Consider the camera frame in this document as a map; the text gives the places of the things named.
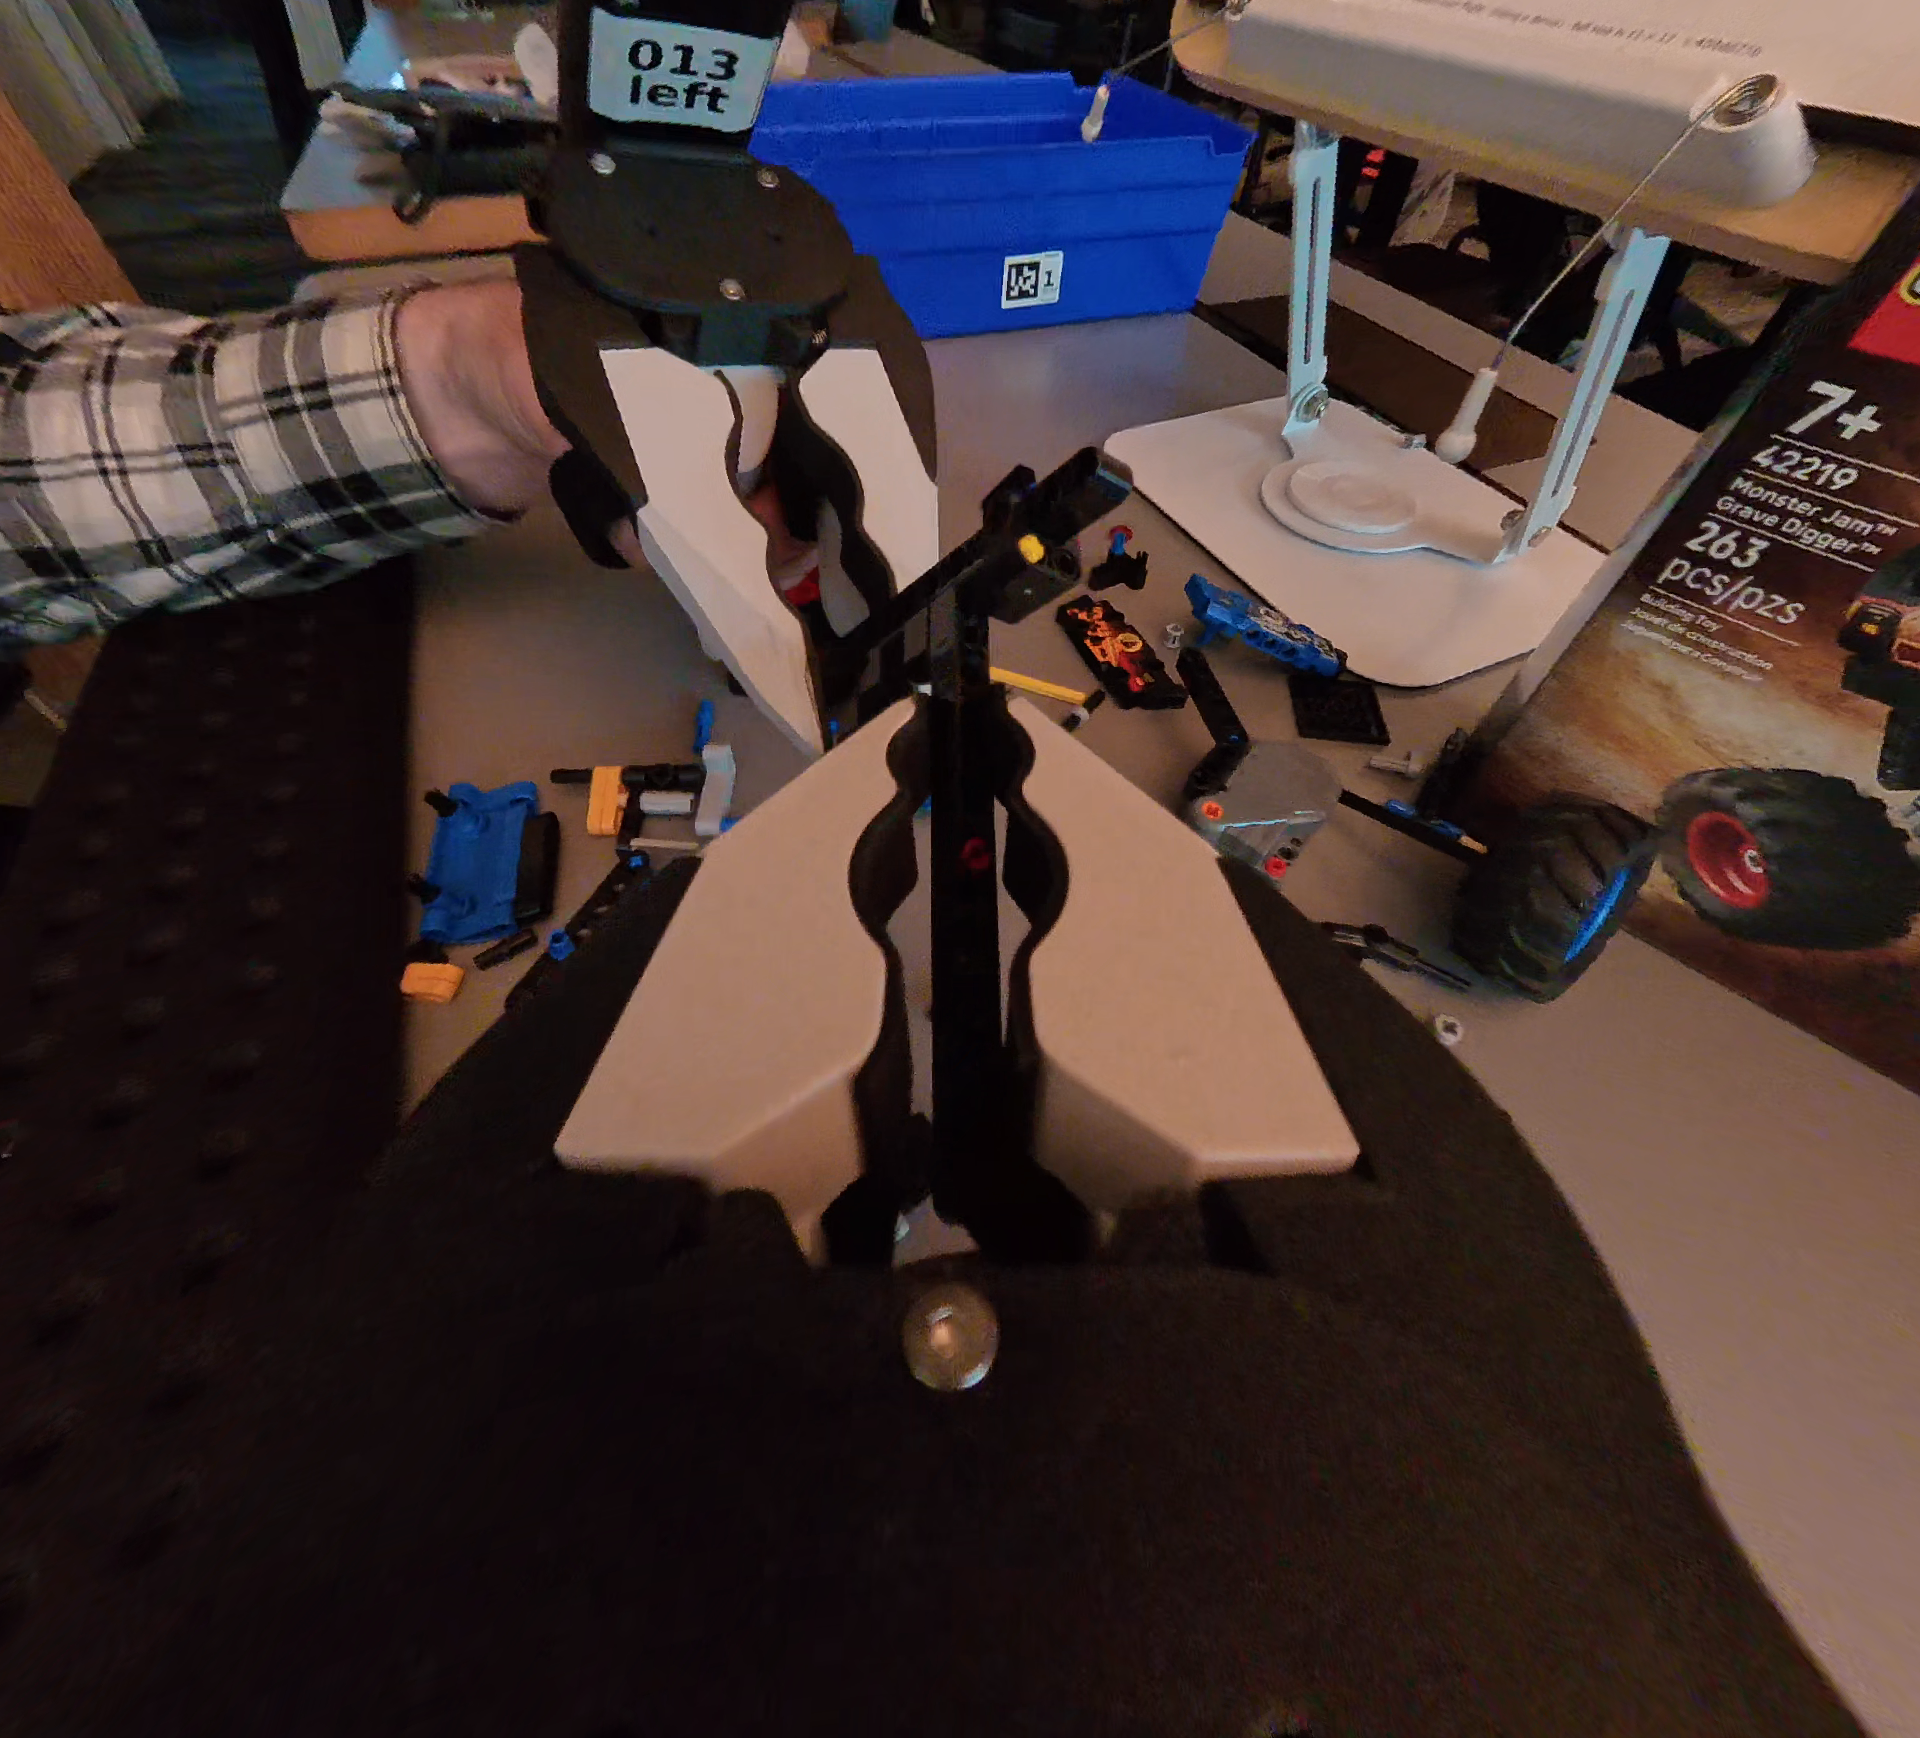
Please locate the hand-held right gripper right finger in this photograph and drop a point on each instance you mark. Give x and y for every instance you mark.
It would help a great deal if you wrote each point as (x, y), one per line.
(1202, 1034)

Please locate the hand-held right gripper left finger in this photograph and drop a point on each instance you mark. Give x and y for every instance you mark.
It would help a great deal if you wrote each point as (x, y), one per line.
(736, 1034)

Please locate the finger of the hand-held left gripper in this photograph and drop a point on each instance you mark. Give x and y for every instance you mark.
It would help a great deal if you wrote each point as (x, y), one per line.
(690, 494)
(886, 464)

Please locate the black toy truck chassis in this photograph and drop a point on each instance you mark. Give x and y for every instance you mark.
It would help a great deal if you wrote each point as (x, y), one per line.
(967, 958)

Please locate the yellow toy axle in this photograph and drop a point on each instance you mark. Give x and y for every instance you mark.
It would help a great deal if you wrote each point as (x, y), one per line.
(1041, 688)

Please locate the person's left forearm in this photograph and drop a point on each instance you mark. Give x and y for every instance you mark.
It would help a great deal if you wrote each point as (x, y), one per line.
(211, 448)

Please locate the light grey desk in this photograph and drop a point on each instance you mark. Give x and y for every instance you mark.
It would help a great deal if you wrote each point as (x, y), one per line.
(1681, 1169)

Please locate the person's left hand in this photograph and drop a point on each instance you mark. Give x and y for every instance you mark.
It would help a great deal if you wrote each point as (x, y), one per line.
(474, 388)

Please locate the grey toy motor block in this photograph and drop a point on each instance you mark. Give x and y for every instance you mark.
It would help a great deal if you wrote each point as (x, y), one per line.
(1267, 803)

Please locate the small black red toy piece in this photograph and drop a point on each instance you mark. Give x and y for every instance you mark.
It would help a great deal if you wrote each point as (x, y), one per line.
(1121, 556)

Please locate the yellow black toy assembly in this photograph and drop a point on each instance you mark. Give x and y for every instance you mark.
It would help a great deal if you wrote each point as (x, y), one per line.
(647, 796)

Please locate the blue plastic storage bin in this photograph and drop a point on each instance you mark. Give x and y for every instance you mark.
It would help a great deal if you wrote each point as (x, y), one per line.
(991, 194)

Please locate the black orange flame toy panel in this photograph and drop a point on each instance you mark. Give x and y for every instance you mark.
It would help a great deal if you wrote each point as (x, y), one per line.
(1121, 649)

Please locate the long black toy axle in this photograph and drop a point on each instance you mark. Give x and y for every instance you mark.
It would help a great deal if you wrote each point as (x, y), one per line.
(1411, 818)

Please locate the wooden table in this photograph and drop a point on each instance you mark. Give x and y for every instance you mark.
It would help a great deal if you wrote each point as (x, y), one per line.
(392, 163)

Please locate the blue toy panel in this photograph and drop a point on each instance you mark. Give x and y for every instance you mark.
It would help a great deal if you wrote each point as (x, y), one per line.
(481, 862)

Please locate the small orange toy piece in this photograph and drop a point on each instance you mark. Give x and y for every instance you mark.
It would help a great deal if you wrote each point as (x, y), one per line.
(432, 980)

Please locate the black L-shaped toy beam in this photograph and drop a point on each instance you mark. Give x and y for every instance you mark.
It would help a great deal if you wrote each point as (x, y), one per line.
(1210, 695)

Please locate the small black square toy piece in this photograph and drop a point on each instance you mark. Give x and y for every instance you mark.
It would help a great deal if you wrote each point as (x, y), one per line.
(1342, 710)

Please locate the black toy wheel blue rim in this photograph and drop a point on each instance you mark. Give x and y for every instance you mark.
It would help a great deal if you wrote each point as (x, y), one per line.
(1546, 899)

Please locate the white document stand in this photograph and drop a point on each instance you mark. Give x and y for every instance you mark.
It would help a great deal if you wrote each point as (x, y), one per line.
(1380, 507)

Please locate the black studded mat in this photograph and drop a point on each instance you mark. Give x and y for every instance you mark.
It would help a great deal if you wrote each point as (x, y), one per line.
(181, 1078)

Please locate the wooden cabinet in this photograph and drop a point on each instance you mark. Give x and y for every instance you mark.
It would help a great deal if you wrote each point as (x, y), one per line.
(54, 224)

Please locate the monster truck toy set box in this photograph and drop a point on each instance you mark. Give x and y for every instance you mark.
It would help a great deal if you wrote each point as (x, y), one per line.
(1741, 658)

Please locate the blue toy bracket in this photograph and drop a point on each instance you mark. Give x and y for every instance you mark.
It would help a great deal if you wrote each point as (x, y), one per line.
(1261, 622)

